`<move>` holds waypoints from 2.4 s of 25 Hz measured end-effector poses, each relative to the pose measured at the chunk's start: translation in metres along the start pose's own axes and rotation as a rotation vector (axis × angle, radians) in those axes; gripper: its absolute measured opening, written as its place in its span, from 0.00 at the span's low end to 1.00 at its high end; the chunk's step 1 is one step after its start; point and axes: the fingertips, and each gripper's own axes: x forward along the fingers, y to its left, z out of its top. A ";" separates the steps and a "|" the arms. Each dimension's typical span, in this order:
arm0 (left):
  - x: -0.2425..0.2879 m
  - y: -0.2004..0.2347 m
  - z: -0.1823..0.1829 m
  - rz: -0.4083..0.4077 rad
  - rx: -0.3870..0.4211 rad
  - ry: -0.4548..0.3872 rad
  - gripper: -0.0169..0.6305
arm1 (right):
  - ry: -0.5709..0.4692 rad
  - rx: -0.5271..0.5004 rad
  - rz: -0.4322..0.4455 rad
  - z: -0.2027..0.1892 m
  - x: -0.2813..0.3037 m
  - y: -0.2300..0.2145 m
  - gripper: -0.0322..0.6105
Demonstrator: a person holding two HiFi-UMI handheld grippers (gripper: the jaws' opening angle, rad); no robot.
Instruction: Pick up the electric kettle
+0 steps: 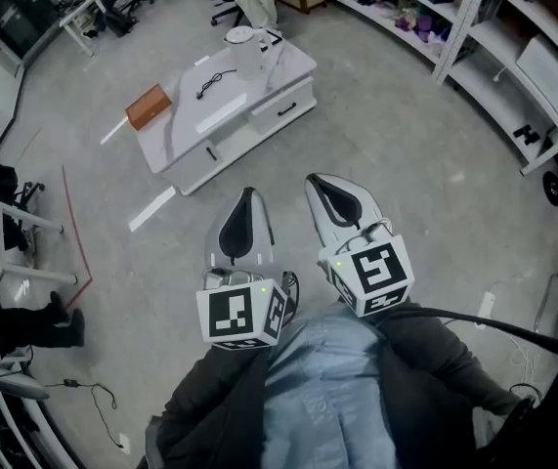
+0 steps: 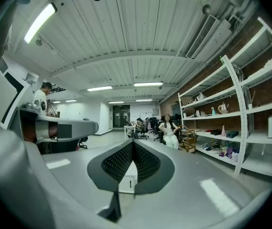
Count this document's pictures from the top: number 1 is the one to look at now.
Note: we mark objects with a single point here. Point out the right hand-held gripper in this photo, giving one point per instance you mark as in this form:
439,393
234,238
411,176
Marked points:
371,271

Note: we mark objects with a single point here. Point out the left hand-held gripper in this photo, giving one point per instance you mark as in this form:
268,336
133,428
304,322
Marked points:
239,311

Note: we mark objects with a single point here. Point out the white electric kettle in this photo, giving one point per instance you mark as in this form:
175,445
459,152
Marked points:
246,54

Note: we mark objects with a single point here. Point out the person's right forearm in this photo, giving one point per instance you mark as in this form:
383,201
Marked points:
444,359

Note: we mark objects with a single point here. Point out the person's left forearm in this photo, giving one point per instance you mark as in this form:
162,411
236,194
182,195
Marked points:
210,403

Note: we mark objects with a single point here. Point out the white marble coffee table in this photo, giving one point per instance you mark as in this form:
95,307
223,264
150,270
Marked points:
220,130

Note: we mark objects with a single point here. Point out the red floor tape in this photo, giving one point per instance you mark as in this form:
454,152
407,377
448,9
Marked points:
75,232

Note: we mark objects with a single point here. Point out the orange box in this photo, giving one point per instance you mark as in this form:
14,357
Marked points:
147,108

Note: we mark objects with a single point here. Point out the white power strip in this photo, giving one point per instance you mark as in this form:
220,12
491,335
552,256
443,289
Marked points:
486,308

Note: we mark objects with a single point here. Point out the person's torso blue shirt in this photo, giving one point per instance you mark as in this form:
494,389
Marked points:
327,398

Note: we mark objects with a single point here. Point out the black framed leaf picture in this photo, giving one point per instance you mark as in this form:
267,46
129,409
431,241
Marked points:
276,37

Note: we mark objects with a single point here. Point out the black angular ornament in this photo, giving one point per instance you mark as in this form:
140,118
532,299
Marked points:
527,135

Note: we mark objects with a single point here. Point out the purple flower bundle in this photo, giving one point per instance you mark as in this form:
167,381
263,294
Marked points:
422,25

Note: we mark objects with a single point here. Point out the black cart wheel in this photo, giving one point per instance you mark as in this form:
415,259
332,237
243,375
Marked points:
552,188

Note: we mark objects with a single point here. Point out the white shelving unit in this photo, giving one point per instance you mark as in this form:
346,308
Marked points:
493,42

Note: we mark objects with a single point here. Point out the white appliance box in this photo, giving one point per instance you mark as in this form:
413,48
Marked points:
549,76

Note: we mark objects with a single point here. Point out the black backpack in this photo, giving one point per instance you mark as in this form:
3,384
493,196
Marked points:
119,22

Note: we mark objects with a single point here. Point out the white frame desk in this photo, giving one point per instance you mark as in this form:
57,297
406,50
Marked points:
0,262

